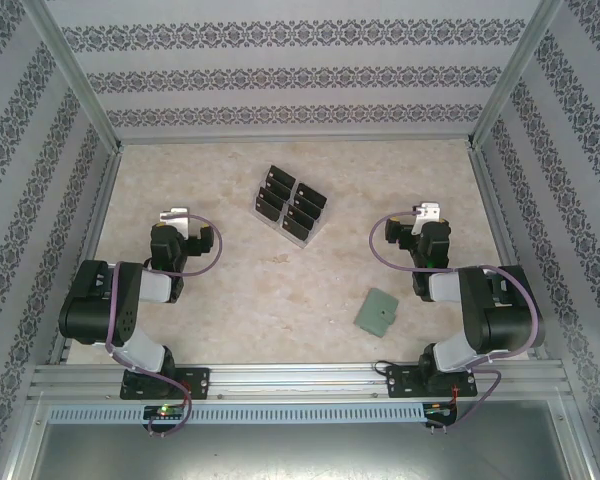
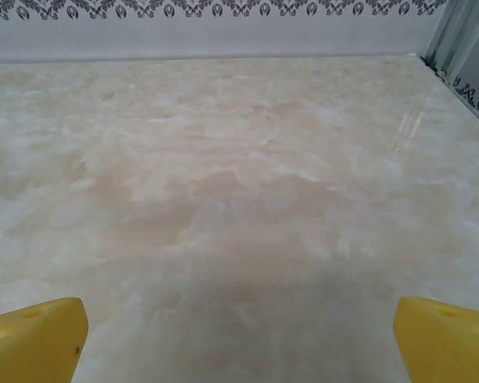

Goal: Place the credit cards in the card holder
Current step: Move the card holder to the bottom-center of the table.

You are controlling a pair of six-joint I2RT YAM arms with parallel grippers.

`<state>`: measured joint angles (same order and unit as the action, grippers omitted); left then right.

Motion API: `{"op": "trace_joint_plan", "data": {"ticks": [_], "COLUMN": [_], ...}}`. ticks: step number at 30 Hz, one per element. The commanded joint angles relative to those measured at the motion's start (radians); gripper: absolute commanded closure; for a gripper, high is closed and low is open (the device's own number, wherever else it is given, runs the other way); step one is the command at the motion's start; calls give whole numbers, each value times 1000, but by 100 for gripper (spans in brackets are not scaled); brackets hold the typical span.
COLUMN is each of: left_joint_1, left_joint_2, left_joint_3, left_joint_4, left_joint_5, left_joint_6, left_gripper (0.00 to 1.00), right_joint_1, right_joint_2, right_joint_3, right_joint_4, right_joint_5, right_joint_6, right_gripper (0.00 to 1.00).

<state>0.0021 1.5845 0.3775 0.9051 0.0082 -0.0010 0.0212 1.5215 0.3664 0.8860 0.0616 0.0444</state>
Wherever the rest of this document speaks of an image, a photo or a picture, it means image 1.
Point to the grey sheet metal tray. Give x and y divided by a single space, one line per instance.
300 450

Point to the aluminium side rail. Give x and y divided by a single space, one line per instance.
94 235
489 200

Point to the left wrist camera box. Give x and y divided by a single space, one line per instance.
175 215

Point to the black VIP card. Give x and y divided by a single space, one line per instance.
282 176
270 197
267 210
296 230
307 203
311 192
277 187
301 215

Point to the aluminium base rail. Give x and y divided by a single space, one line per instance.
290 380

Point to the aluminium back rail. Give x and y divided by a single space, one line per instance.
295 140

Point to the small green circuit board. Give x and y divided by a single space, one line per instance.
437 409
165 411

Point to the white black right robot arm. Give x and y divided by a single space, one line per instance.
505 320

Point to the green card holder wallet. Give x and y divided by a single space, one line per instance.
375 312

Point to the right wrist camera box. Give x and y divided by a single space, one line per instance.
427 210

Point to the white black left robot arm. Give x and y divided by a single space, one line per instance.
95 300

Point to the aluminium frame post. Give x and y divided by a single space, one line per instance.
75 80
517 75

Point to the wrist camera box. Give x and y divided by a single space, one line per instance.
175 215
427 210

